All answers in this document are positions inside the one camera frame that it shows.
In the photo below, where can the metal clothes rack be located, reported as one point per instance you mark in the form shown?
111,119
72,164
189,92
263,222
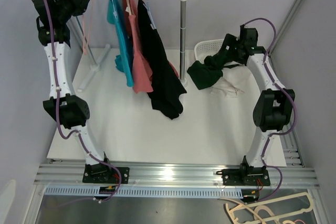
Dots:
181,24

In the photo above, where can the teal t shirt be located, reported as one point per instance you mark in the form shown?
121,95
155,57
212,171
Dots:
124,59

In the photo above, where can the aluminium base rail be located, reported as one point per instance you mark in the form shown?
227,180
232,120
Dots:
167,175

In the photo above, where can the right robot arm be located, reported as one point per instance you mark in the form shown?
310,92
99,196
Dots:
271,113

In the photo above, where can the green and white t shirt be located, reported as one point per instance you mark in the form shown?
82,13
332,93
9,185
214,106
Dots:
230,81

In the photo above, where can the slotted cable duct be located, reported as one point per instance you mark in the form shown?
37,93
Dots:
152,192

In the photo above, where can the black t shirt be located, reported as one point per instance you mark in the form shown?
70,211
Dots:
166,85

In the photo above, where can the spare beige hangers pile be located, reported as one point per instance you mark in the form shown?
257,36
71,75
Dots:
261,213

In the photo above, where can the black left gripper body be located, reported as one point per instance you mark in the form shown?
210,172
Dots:
68,5

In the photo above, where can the blue hanger with black shirt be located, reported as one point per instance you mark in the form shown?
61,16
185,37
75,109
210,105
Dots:
147,6

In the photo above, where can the aluminium frame post right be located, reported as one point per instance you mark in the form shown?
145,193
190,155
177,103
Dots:
295,7

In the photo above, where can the white perforated plastic basket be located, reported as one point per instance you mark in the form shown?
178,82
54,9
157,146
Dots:
207,48

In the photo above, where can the salmon pink t shirt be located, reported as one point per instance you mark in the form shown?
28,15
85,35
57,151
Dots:
141,70

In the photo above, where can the pink wire hanger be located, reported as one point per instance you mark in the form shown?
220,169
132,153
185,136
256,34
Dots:
86,25

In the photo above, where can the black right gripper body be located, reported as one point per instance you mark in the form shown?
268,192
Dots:
234,45

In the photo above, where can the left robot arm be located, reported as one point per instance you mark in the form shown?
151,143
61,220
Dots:
70,112

